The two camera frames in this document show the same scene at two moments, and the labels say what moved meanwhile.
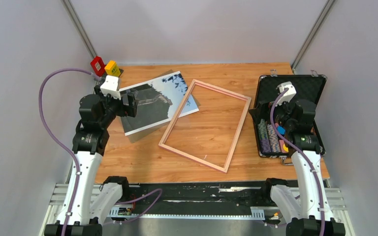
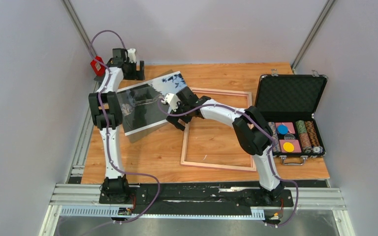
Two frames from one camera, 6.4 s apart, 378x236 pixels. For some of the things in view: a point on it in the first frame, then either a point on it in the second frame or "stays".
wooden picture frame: x=204 y=84 to x=184 y=161
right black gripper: x=263 y=107 to x=174 y=119
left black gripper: x=129 y=109 to x=140 y=76
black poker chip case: x=310 y=87 stays
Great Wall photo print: x=159 y=99 stays
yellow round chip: x=285 y=148 stays
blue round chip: x=281 y=130 stays
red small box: x=98 y=66 stays
